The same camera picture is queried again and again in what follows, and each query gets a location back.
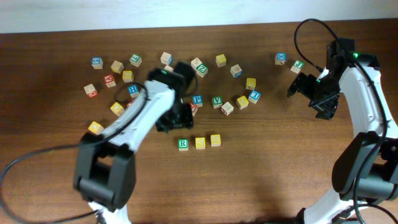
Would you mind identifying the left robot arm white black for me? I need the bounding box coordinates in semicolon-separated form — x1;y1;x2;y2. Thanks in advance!
73;62;197;223

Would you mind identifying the yellow block top centre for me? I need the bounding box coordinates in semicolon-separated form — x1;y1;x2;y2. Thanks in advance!
216;54;227;67

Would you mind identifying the green L block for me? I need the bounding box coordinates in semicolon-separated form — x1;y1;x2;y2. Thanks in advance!
129;54;142;67

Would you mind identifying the green Z block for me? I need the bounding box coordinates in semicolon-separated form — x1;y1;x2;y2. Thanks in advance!
196;63;208;78

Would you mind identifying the leaf wood block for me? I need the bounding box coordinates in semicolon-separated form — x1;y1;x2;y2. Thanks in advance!
190;57;202;70

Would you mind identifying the blue P block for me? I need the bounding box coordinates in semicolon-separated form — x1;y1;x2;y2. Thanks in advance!
193;95;203;107

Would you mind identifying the yellow S block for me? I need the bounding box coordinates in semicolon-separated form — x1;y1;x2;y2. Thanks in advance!
210;134;221;147
195;137;206;150

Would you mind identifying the yellow G block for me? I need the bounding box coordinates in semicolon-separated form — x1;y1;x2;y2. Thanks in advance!
122;70;134;83

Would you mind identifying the green V block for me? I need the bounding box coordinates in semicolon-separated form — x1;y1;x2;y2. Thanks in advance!
212;96;223;109

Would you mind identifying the red I block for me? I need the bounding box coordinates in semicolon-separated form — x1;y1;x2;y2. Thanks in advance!
126;99;135;108

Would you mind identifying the wood block red side left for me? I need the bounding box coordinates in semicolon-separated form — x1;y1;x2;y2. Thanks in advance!
84;84;98;98

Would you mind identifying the plain wood block green side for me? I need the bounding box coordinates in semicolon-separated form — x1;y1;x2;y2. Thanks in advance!
164;65;174;72

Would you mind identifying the wood block red side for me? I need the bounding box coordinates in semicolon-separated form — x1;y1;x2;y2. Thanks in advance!
84;84;98;98
221;101;234;116

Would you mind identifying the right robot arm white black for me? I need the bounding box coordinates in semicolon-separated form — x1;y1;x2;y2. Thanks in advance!
287;38;397;223

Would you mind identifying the plain wood block left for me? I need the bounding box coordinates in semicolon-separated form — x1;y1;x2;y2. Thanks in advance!
111;60;124;74

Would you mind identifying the yellow block far lower left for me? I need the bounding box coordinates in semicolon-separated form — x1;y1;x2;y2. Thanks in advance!
88;121;104;135

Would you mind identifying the yellow block right lower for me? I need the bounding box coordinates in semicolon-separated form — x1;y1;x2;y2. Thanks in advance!
236;96;249;110

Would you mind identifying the green R block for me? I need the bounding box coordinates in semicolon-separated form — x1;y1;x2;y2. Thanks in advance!
178;139;189;151

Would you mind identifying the blue number five block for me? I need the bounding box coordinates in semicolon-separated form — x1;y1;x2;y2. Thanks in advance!
91;57;103;69

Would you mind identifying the plain wood block blue side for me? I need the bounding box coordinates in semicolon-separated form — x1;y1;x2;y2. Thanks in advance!
160;52;173;65

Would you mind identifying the blue T block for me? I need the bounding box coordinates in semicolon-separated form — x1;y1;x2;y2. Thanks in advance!
248;90;261;104

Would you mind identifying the blue H block left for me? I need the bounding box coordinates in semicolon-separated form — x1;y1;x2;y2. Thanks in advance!
127;85;139;98

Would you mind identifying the red Y block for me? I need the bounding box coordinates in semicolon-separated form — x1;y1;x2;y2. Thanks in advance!
103;75;116;88

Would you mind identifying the green J block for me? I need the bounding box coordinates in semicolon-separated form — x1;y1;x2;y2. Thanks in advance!
290;60;304;74

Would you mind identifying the wood block blue side right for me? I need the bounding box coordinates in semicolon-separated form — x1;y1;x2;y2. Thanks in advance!
230;64;243;78

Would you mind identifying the yellow block right upper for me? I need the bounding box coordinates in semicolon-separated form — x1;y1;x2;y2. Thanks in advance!
246;78;256;90

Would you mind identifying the blue X block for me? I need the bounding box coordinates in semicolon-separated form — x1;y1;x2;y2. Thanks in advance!
274;52;287;65

